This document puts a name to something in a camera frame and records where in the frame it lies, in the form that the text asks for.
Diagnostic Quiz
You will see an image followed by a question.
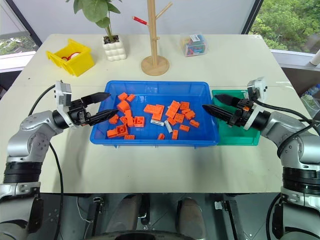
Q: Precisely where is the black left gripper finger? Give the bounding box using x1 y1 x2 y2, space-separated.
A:
87 109 120 126
81 91 111 105

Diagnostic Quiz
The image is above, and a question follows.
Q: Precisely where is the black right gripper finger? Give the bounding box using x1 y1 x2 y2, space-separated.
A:
214 94 241 109
201 104 235 124

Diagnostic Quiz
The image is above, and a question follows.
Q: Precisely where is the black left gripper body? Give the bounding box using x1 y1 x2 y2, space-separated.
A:
67 98 92 127

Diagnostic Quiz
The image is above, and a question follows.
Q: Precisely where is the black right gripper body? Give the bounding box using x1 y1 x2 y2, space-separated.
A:
228 98 255 127

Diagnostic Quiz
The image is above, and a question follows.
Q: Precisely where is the green plastic tray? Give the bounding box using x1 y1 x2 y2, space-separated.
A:
211 89 261 147

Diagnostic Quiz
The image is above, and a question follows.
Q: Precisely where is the clear box of colourful pieces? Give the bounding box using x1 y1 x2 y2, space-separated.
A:
179 32 210 58

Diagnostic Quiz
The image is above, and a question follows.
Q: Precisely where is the large orange building block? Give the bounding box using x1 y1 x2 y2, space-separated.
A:
143 103 166 116
106 124 130 139
165 100 182 119

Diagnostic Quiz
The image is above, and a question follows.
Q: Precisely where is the yellow plastic bin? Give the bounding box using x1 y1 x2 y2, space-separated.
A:
45 38 96 78

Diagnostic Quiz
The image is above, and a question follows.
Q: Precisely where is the white red round item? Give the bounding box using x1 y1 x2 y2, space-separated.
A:
61 51 81 61

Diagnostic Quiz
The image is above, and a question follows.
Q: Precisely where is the white bubble plant pot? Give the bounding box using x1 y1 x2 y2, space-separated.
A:
102 34 128 62

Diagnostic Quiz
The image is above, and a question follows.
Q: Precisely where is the blue plastic bin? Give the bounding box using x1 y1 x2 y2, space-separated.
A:
89 80 221 150

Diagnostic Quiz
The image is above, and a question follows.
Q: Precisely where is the wooden peg stand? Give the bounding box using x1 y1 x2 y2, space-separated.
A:
140 0 174 76

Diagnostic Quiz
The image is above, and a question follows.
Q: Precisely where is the clear water bottle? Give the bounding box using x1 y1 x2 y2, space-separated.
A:
303 83 320 97

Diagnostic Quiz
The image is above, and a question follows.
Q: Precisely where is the green leafy plant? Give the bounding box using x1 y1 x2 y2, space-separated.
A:
72 0 122 42

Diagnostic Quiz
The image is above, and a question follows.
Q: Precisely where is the red cylinder on peg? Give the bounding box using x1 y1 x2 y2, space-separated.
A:
131 15 149 26

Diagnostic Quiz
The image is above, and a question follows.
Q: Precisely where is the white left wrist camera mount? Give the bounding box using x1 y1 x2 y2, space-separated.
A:
54 80 75 129

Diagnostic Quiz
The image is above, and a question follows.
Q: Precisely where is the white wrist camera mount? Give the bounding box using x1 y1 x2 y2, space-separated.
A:
242 76 269 131
54 80 75 129

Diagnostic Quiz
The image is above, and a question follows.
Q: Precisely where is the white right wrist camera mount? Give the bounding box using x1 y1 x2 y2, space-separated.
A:
242 76 269 131

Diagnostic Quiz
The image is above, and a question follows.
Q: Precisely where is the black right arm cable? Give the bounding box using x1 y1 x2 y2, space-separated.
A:
253 99 320 159

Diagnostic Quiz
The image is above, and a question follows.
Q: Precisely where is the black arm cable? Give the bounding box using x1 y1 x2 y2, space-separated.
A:
253 99 320 159
28 84 65 240

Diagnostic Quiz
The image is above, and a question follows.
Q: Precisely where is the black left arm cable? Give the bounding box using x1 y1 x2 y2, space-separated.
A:
28 84 65 240

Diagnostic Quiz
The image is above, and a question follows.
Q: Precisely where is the black window frame post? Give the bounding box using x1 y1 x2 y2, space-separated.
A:
0 0 43 49
240 0 265 35

